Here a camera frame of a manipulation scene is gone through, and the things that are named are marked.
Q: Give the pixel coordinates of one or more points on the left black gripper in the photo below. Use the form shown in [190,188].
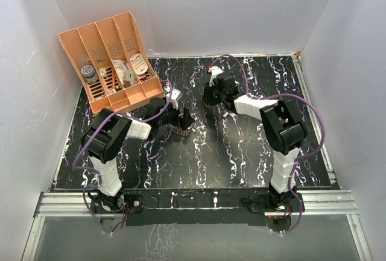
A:
[187,119]

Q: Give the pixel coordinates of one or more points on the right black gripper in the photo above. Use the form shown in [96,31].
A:
[207,90]

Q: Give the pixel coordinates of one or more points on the large silver keyring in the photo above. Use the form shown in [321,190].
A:
[185,132]

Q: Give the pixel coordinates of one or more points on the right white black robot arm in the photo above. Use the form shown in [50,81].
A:
[282,123]

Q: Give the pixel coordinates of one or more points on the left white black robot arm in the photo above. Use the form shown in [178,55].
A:
[106,135]

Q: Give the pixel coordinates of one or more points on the white paper packets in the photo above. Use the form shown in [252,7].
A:
[125,74]

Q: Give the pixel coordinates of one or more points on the white oval packet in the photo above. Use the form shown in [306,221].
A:
[138,64]

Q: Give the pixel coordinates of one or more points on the small white card box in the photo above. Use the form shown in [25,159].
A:
[104,72]

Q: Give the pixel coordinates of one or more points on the peach plastic desk organizer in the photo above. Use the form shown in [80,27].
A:
[97,44]

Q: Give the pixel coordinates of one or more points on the grey round tin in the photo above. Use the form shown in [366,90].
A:
[89,74]

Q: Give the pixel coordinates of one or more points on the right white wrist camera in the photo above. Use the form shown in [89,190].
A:
[214,71]

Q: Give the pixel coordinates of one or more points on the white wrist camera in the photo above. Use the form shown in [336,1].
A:
[214,71]
[174,96]

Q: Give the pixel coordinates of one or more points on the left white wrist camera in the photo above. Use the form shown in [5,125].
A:
[174,96]

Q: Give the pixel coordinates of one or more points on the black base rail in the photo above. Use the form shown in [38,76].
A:
[197,206]

